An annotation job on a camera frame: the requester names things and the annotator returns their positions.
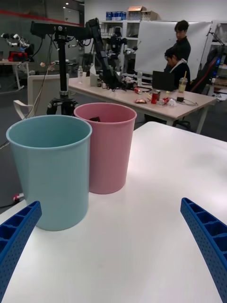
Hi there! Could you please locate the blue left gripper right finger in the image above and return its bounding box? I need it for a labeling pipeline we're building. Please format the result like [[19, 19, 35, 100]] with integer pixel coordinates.
[[180, 197, 227, 303]]

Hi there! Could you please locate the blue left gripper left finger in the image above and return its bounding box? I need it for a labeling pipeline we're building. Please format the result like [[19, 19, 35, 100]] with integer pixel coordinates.
[[0, 200, 43, 303]]

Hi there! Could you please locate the pale blue plastic bin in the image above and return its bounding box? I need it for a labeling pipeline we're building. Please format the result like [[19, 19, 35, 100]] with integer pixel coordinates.
[[6, 115, 93, 232]]

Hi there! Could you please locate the pink plastic bin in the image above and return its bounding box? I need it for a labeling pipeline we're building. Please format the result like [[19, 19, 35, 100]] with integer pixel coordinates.
[[73, 102, 138, 195]]

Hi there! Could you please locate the white office chair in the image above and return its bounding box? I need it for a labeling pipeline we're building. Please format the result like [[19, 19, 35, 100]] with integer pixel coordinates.
[[13, 73, 70, 120]]

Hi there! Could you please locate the drink cup with straw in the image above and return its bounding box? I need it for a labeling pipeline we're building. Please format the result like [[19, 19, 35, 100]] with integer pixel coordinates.
[[178, 71, 189, 93]]

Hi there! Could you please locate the long wooden table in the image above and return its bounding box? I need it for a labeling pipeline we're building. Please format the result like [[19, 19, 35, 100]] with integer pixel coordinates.
[[68, 77, 217, 135]]

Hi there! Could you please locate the black laptop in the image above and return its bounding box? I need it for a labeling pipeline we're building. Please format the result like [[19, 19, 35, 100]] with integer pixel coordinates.
[[152, 70, 178, 91]]

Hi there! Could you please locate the black red gaming chair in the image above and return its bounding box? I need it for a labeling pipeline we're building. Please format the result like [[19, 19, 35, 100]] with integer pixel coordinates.
[[190, 48, 223, 95]]

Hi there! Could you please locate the person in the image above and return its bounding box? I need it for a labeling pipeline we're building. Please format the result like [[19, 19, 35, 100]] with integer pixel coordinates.
[[164, 48, 191, 91], [165, 20, 192, 69]]

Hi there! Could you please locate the white carton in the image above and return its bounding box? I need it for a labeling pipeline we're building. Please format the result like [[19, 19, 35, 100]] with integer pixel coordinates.
[[89, 63, 100, 87]]

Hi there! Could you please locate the red bag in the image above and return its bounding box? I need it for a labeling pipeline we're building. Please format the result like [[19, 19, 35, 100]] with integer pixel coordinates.
[[8, 52, 29, 62]]

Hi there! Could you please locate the white board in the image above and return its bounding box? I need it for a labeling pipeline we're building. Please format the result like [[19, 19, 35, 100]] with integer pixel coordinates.
[[134, 20, 212, 81]]

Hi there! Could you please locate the white shelf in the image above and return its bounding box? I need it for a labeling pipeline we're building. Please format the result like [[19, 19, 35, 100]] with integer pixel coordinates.
[[101, 19, 142, 74]]

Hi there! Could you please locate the open cardboard box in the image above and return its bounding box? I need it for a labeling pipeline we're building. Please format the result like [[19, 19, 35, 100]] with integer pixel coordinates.
[[127, 6, 152, 21]]

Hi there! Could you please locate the blue white box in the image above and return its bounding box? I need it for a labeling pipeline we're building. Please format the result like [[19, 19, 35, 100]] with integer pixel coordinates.
[[105, 11, 127, 22]]

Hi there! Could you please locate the beige cable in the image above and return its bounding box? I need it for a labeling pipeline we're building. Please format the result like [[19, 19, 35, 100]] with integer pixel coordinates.
[[29, 62, 54, 116]]

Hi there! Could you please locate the black camera tripod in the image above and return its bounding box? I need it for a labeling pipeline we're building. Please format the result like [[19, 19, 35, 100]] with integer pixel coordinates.
[[30, 20, 92, 116]]

